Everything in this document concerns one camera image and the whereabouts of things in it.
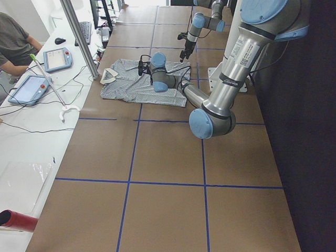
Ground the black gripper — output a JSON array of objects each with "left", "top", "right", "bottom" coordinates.
[
  {"left": 177, "top": 32, "right": 196, "bottom": 62},
  {"left": 138, "top": 60, "right": 151, "bottom": 76}
]

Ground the navy white striped polo shirt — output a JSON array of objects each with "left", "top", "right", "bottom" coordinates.
[{"left": 100, "top": 59, "right": 187, "bottom": 107}]

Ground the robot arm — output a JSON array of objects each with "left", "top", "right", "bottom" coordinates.
[
  {"left": 177, "top": 0, "right": 228, "bottom": 62},
  {"left": 138, "top": 1, "right": 311, "bottom": 139}
]

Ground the black keyboard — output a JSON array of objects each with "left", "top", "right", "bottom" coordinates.
[{"left": 79, "top": 22, "right": 92, "bottom": 45}]

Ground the metal reacher grabber tool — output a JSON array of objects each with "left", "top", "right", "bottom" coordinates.
[{"left": 29, "top": 53, "right": 81, "bottom": 123}]

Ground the far blue teach pendant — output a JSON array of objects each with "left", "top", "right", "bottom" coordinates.
[{"left": 43, "top": 47, "right": 72, "bottom": 73}]

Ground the blue teach pendant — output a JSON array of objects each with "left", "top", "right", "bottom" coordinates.
[
  {"left": 43, "top": 47, "right": 72, "bottom": 73},
  {"left": 8, "top": 75, "right": 49, "bottom": 106}
]

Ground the black computer mouse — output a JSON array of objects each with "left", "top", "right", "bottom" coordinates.
[{"left": 54, "top": 37, "right": 66, "bottom": 45}]

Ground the near blue teach pendant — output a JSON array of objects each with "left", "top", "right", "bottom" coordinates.
[{"left": 8, "top": 75, "right": 49, "bottom": 106}]

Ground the seated person grey shirt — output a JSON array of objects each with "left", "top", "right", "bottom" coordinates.
[{"left": 1, "top": 12, "right": 42, "bottom": 76}]

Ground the clear plastic sheet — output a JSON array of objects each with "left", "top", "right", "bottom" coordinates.
[{"left": 1, "top": 162, "right": 53, "bottom": 214}]

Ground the red cylinder bottle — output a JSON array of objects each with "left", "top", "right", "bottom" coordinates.
[{"left": 1, "top": 209, "right": 39, "bottom": 233}]

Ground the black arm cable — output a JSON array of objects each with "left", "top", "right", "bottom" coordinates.
[{"left": 139, "top": 54, "right": 192, "bottom": 91}]

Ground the aluminium frame post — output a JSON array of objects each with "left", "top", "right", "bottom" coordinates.
[{"left": 60, "top": 0, "right": 99, "bottom": 80}]

